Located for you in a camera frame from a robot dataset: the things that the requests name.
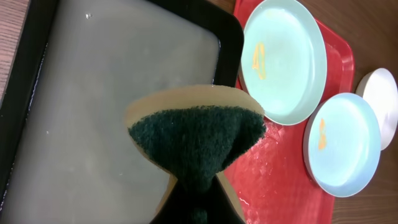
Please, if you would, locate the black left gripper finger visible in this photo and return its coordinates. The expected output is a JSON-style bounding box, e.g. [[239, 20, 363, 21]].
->
[[150, 179, 246, 224]]

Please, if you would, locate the green yellow sponge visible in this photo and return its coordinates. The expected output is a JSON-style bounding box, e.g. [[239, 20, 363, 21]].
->
[[123, 84, 267, 224]]

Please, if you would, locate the light blue plate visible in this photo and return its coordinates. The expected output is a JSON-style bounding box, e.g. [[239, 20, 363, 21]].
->
[[303, 93, 381, 197]]

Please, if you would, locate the white plate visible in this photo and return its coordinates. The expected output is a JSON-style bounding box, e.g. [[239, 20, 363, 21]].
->
[[355, 68, 397, 150]]

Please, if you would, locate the red plastic tray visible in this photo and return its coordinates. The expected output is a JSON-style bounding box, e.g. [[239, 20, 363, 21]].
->
[[224, 0, 354, 224]]

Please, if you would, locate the black water tray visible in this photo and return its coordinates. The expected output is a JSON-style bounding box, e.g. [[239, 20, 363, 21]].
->
[[1, 0, 243, 223]]

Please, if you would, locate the mint plate back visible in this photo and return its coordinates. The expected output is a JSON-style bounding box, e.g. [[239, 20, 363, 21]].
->
[[239, 0, 327, 126]]

